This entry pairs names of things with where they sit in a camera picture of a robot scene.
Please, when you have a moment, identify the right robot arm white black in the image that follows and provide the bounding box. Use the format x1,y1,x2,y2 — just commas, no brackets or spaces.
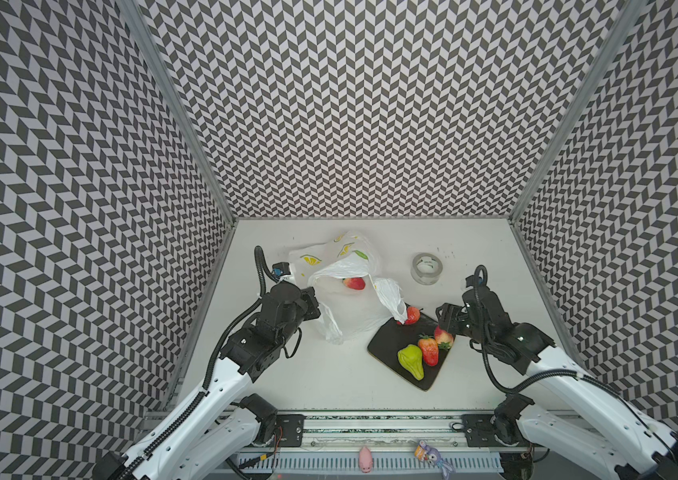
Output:
436,284,678,479

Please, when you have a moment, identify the pink toy figure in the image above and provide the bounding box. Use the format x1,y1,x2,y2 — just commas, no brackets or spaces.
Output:
358,446,374,474

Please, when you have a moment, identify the purple toy figure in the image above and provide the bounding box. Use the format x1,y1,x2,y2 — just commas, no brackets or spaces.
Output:
414,440,455,480

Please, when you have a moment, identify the orange fake peach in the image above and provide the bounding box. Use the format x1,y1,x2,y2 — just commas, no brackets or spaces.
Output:
401,306,421,326

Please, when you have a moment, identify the aluminium corner post left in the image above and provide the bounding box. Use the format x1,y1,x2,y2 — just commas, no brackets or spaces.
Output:
118,0,236,225

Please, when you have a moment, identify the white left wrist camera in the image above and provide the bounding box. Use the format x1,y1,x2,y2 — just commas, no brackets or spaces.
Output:
272,262,291,281

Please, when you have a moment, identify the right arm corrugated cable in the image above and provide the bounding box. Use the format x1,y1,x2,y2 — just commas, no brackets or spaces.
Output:
464,265,622,397

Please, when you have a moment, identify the red fake strawberry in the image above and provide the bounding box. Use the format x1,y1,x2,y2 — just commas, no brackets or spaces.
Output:
418,335,440,367
433,327,455,351

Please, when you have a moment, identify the aluminium corner post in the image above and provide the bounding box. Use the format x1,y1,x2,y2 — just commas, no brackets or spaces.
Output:
509,0,648,225
118,0,236,225

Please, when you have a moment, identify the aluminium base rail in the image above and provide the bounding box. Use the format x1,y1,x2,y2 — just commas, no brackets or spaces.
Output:
218,409,532,451

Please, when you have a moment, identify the black cutting board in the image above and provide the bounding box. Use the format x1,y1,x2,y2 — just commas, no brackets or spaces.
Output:
367,314,449,391

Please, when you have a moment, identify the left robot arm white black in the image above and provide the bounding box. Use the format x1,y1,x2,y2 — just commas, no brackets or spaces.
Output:
92,281,320,479

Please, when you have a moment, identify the clear packing tape roll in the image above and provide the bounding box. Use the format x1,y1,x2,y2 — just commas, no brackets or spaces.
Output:
411,253,444,285

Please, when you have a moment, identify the white lemon-print plastic bag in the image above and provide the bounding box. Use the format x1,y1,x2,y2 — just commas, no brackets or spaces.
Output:
287,230,407,344

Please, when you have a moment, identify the green fake fruit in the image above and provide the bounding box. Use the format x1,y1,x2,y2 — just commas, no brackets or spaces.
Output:
397,344,425,381

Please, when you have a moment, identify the aluminium corner post right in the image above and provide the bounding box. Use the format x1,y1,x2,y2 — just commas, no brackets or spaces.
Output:
509,0,648,225

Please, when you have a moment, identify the small red fake fruit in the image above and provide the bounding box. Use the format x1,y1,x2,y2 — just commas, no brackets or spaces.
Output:
343,277,366,291

